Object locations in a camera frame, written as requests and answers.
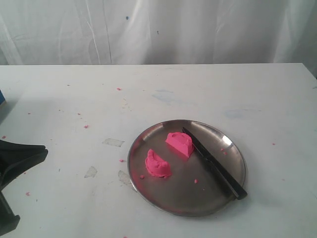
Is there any pink dough lump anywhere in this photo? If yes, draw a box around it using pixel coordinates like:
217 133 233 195
165 132 194 160
145 149 172 178

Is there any black knife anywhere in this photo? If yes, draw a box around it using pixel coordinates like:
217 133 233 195
182 127 248 200

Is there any blue box at edge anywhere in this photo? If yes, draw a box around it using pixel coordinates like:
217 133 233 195
0 91 6 107

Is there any white backdrop curtain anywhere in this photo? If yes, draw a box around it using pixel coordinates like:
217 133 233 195
0 0 317 70

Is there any round steel plate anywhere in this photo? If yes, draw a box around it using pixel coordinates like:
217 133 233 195
127 119 247 217

